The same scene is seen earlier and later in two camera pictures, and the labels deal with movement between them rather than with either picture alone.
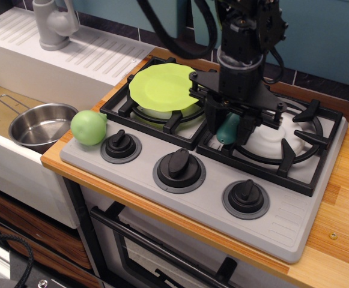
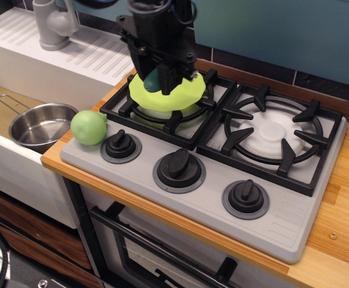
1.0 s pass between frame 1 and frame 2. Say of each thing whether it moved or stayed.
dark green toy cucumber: moved
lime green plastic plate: stayed
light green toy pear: stayed
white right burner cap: stayed
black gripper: moved
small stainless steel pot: stayed
